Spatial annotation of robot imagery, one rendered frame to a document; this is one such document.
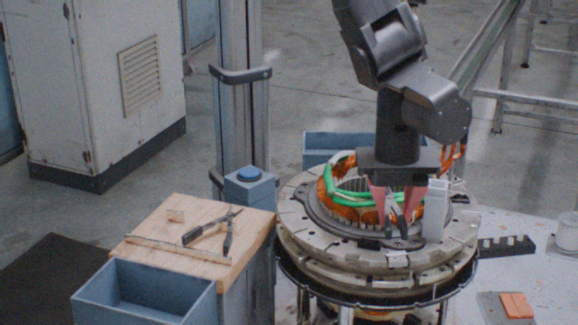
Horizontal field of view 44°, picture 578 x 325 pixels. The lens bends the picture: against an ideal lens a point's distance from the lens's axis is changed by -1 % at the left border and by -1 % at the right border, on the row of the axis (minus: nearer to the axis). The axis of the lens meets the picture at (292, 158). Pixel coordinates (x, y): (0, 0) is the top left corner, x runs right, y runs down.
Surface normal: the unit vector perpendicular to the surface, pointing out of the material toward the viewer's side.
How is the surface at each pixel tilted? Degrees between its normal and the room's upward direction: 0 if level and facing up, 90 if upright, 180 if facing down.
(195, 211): 0
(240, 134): 90
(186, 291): 90
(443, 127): 88
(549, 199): 0
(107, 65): 90
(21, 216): 0
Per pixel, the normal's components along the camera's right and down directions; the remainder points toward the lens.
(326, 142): -0.03, 0.45
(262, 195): 0.72, 0.31
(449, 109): 0.47, 0.36
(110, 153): 0.92, 0.18
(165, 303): -0.36, 0.42
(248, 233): 0.00, -0.89
